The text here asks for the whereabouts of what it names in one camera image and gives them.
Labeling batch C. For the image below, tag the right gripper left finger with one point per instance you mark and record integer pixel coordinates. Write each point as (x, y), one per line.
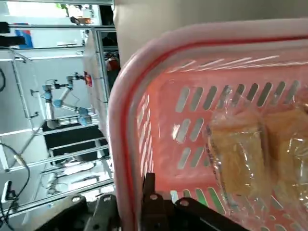
(72, 211)

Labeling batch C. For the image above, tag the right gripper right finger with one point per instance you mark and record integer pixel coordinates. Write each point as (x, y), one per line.
(156, 211)

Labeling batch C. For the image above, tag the small pink slotted basket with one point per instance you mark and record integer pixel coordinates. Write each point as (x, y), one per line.
(125, 120)

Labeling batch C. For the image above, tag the clear-wrapped bread pack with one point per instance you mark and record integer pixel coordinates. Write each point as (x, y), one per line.
(288, 156)
(238, 156)

